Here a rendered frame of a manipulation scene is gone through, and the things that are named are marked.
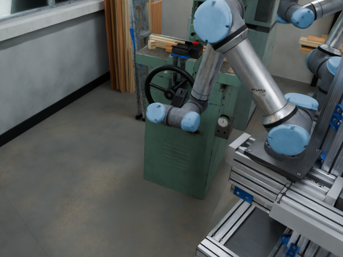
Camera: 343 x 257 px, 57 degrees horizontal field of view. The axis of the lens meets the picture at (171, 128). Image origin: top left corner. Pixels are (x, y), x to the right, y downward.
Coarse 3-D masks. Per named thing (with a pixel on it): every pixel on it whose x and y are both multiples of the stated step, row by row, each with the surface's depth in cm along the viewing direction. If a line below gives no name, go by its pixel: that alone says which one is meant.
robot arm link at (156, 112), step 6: (156, 102) 120; (150, 108) 117; (156, 108) 116; (162, 108) 116; (168, 108) 117; (150, 114) 117; (156, 114) 116; (162, 114) 115; (150, 120) 117; (156, 120) 117; (162, 120) 118
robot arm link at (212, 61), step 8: (240, 0) 97; (208, 48) 110; (208, 56) 111; (216, 56) 110; (224, 56) 112; (208, 64) 113; (216, 64) 112; (200, 72) 116; (208, 72) 114; (216, 72) 115; (200, 80) 117; (208, 80) 116; (192, 88) 123; (200, 88) 119; (208, 88) 119; (192, 96) 123; (200, 96) 121; (208, 96) 122; (200, 104) 123; (208, 104) 130; (200, 112) 122
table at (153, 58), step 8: (144, 48) 178; (160, 48) 180; (136, 56) 173; (144, 56) 171; (152, 56) 169; (160, 56) 170; (144, 64) 173; (152, 64) 171; (160, 64) 169; (224, 64) 167; (224, 72) 158; (232, 72) 159; (216, 80) 161; (224, 80) 160; (232, 80) 158
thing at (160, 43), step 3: (153, 39) 181; (156, 39) 181; (159, 39) 181; (156, 42) 181; (159, 42) 180; (162, 42) 180; (165, 42) 179; (174, 42) 179; (156, 45) 182; (159, 45) 181; (162, 45) 181; (165, 45) 180; (225, 60) 170
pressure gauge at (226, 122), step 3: (219, 117) 164; (222, 117) 164; (225, 117) 163; (228, 117) 164; (219, 120) 165; (222, 120) 164; (225, 120) 164; (228, 120) 163; (219, 123) 166; (222, 123) 165; (225, 123) 165; (228, 123) 164; (222, 126) 166; (225, 126) 165
